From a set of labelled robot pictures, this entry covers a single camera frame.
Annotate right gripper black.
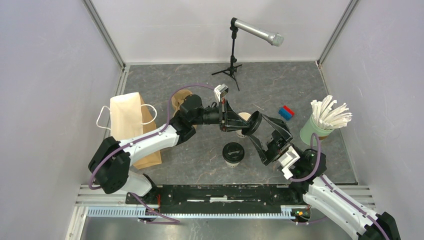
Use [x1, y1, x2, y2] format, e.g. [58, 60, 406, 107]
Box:
[244, 113, 302, 165]

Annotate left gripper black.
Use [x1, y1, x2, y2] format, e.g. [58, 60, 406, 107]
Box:
[191, 99, 250, 132]

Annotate white paper cup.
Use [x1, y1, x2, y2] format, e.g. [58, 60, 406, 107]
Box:
[225, 160, 241, 168]
[235, 112, 251, 138]

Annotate black lid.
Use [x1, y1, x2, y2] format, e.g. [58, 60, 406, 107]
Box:
[222, 142, 245, 161]
[241, 111, 263, 136]

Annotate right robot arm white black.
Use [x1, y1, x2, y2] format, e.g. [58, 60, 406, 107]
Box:
[242, 111, 401, 240]

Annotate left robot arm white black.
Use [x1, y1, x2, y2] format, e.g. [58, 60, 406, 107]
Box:
[88, 94, 251, 204]

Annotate blue red block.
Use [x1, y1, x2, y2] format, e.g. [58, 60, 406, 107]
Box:
[278, 105, 295, 121]

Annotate green cup holder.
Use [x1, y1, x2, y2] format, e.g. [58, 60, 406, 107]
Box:
[299, 114, 335, 147]

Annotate black microphone tripod stand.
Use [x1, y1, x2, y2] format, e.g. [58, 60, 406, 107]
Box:
[211, 25, 242, 91]

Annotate cardboard cup carrier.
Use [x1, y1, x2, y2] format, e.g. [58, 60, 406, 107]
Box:
[169, 89, 196, 133]

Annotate white wrapped straws bundle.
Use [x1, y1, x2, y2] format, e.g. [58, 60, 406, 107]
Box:
[310, 95, 353, 131]

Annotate silver microphone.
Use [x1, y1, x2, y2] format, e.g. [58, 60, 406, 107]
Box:
[230, 17, 284, 47]

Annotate brown paper bag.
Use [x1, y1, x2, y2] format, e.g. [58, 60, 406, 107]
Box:
[96, 92, 163, 170]

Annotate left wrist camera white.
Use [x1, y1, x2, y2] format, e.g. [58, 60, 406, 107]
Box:
[213, 84, 229, 103]

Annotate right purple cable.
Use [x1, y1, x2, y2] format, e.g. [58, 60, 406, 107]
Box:
[289, 133, 392, 240]

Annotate purple cable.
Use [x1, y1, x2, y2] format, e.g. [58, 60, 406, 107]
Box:
[289, 133, 392, 240]
[88, 83, 218, 191]

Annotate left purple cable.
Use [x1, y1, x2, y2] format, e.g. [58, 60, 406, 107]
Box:
[88, 83, 218, 191]

